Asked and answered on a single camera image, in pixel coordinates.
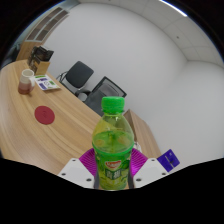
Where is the green drink bottle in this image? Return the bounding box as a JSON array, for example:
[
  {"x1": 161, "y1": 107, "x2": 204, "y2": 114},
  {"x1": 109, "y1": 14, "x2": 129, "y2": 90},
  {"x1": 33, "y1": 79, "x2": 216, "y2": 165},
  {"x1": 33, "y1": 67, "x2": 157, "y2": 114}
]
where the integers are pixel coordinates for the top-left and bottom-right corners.
[{"x1": 91, "y1": 96, "x2": 136, "y2": 191}]

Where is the black office chair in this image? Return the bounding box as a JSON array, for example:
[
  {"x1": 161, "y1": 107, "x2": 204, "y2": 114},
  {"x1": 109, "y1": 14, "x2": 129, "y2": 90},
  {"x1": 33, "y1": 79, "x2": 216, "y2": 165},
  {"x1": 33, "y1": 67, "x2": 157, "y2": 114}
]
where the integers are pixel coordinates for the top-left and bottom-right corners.
[{"x1": 55, "y1": 60, "x2": 95, "y2": 98}]

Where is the purple pouch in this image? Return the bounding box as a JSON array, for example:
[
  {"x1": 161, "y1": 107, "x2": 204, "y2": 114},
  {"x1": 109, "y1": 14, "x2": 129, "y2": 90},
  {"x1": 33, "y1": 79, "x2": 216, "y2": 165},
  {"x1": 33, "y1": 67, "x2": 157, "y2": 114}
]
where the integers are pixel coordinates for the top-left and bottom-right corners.
[{"x1": 157, "y1": 148, "x2": 181, "y2": 173}]

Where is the white printed leaflet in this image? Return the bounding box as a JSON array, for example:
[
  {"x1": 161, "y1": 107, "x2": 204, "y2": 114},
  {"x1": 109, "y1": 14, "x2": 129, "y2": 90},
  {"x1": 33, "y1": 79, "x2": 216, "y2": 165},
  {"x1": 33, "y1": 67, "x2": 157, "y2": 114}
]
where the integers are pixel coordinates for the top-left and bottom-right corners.
[{"x1": 34, "y1": 74, "x2": 62, "y2": 92}]

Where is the grey backpack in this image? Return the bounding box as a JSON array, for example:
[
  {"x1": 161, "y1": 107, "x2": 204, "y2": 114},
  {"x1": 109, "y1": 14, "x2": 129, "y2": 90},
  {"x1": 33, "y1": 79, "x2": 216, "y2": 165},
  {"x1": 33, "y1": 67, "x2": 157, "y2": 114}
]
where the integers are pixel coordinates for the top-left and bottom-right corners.
[{"x1": 88, "y1": 83, "x2": 118, "y2": 116}]

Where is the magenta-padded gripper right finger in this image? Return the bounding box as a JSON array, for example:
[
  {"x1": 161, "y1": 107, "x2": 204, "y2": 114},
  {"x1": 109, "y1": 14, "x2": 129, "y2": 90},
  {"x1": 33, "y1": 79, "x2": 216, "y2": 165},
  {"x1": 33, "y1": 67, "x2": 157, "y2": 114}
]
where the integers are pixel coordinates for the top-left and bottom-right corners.
[{"x1": 128, "y1": 147, "x2": 169, "y2": 189}]

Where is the black mesh armrest chair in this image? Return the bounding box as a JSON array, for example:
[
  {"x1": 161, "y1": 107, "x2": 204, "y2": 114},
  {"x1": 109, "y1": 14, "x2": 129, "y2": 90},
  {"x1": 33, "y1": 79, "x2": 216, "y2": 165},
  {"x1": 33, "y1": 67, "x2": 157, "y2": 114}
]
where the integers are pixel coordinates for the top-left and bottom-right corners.
[{"x1": 79, "y1": 76, "x2": 128, "y2": 118}]

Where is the wooden side desk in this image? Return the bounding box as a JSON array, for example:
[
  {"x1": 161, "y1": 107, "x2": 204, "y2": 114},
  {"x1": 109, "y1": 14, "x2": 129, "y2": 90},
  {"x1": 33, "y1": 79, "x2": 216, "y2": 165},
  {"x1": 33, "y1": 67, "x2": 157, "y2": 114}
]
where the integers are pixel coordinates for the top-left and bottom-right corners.
[{"x1": 123, "y1": 108, "x2": 163, "y2": 159}]

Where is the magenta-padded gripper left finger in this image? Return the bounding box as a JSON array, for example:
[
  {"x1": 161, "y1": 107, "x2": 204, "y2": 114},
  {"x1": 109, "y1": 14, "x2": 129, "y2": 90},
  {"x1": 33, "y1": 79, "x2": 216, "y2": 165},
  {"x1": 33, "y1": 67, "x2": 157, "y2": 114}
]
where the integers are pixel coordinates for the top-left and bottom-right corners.
[{"x1": 57, "y1": 147, "x2": 99, "y2": 190}]

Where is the flat round red coaster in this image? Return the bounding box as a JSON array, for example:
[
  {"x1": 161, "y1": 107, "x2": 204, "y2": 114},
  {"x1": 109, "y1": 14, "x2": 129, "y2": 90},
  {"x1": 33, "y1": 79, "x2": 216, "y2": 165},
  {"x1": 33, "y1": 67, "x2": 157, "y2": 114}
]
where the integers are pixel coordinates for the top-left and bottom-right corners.
[{"x1": 34, "y1": 105, "x2": 56, "y2": 126}]

